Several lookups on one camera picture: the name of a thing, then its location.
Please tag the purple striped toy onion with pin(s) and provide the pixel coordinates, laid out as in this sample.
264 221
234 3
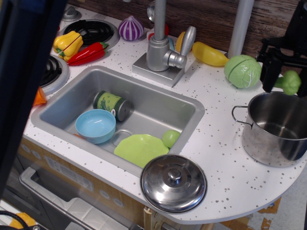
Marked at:
131 29

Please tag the yellow toy on floor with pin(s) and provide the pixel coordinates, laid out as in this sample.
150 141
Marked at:
26 218

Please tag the back right black stove burner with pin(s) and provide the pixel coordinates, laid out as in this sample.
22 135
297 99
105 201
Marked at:
93 31

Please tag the orange toy carrot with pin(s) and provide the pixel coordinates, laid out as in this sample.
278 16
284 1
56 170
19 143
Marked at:
40 97

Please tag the front black stove burner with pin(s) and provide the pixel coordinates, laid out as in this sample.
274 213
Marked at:
55 76

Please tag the stainless steel pot lid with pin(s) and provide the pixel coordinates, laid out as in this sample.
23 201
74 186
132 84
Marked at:
173 183

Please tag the green toy pea can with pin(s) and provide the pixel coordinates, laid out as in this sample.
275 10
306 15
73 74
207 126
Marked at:
116 105

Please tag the yellow toy bell pepper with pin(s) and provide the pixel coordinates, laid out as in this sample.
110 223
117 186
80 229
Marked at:
67 45

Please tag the black stove burner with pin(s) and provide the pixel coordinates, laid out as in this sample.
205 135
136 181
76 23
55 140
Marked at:
55 76
93 31

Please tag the red toy chili pepper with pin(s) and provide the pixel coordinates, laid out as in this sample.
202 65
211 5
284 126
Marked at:
92 53

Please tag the yellow toy corn cob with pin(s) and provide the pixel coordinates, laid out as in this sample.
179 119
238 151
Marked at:
180 41

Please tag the green toy cabbage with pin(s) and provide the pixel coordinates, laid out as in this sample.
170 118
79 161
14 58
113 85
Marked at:
242 71

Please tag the green toy ball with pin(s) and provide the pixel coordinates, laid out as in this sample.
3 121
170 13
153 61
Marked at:
170 137

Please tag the grey oven door handle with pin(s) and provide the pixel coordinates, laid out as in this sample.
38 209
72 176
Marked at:
76 209

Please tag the yellow toy squash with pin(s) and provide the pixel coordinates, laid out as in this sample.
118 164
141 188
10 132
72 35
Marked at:
209 55

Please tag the green toy plate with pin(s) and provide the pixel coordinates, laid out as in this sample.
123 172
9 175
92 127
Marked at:
140 149

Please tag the green toy broccoli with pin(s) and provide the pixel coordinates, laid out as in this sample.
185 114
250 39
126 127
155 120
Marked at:
290 82

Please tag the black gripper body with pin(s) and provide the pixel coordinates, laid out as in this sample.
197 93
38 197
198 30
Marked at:
292 52

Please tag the grey stove knob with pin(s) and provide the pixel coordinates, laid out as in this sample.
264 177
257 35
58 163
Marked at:
71 15

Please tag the red toy behind faucet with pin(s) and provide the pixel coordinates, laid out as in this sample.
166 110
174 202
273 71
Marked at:
150 33

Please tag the grey vertical pole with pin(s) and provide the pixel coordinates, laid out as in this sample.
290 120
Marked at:
242 19

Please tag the silver toy faucet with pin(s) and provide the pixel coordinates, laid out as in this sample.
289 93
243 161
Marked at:
160 63

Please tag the light blue toy bowl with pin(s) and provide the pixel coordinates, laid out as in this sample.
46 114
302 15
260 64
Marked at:
96 126

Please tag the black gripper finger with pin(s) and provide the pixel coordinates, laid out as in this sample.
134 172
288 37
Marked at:
271 70
302 92

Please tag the grey toy sink basin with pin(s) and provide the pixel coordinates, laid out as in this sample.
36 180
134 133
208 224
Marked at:
154 111

